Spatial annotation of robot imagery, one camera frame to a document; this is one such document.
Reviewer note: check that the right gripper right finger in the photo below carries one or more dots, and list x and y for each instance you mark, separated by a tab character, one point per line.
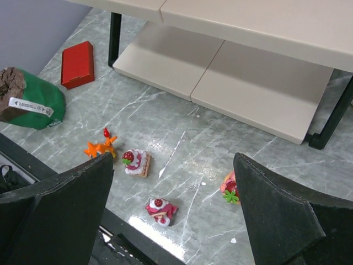
289	223

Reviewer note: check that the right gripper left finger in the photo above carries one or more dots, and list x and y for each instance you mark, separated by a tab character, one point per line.
55	221

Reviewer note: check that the beige three-tier shelf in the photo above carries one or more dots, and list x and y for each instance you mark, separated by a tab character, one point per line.
264	63

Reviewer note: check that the pink strawberry tart toy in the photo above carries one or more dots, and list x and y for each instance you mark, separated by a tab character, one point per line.
229	189

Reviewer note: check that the orange fox toy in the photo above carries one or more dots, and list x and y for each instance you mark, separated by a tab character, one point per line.
95	150

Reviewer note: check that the strawberry cake slice toy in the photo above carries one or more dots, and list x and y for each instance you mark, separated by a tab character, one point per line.
136	162

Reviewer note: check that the green and brown plush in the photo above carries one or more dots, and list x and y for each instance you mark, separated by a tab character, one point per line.
29	101

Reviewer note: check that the red cardboard box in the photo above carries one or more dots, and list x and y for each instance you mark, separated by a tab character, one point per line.
77	67

